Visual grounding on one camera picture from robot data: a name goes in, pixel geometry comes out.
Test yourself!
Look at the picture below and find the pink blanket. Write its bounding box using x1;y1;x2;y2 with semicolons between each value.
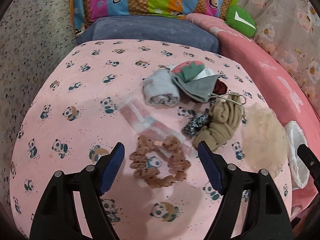
184;12;320;218

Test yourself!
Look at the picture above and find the pink panda print cloth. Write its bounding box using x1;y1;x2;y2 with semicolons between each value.
9;39;293;239

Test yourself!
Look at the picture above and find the dark red velvet scrunchie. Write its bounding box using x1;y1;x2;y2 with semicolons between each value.
213;79;228;95

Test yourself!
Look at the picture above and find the clear pink plastic wrapper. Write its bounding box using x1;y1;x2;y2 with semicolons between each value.
118;98;196;157

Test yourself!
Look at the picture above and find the grey sock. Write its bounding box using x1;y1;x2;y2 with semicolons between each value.
143;69;180;106

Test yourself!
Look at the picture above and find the brown dotted scrunchie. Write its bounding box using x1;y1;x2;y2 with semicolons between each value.
129;135;191;189

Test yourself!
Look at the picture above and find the green round cushion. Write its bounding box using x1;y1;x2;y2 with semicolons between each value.
225;6;257;38

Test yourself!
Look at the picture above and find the white lined trash bin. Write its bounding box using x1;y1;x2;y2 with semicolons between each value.
285;121;310;191

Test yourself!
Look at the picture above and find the blue grey cushion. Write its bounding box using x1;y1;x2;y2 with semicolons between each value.
76;15;221;54

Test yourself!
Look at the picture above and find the beige sheer hair net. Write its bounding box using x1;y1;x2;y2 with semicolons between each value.
242;103;289;179

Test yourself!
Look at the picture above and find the leopard print hair tie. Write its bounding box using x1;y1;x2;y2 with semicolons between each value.
181;112;211;139

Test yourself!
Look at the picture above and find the tan knotted stocking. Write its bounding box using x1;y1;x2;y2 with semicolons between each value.
193;93;246;152

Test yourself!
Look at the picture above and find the grey fabric pouch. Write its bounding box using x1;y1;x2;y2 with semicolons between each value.
170;74;221;103

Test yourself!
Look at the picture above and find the grey floral bedsheet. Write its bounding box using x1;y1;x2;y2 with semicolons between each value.
238;0;319;113

